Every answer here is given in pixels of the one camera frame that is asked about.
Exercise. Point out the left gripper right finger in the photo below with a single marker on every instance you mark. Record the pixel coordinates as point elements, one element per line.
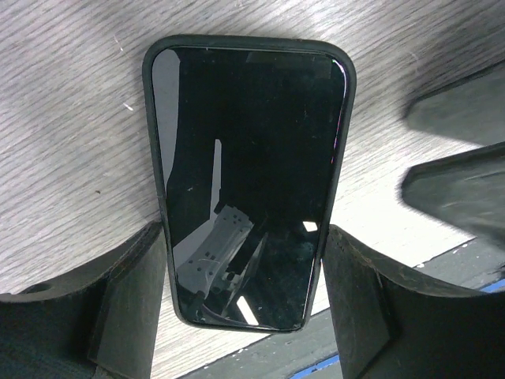
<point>392,321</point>

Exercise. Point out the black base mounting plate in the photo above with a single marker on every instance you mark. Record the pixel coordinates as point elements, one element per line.
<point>312,352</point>

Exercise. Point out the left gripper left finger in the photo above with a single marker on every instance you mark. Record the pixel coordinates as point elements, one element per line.
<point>98,320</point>

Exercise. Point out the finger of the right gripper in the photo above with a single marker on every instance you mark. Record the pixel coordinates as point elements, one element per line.
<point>470,109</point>
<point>465,190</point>

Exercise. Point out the black smartphone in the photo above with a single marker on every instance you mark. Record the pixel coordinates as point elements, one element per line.
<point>247,141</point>

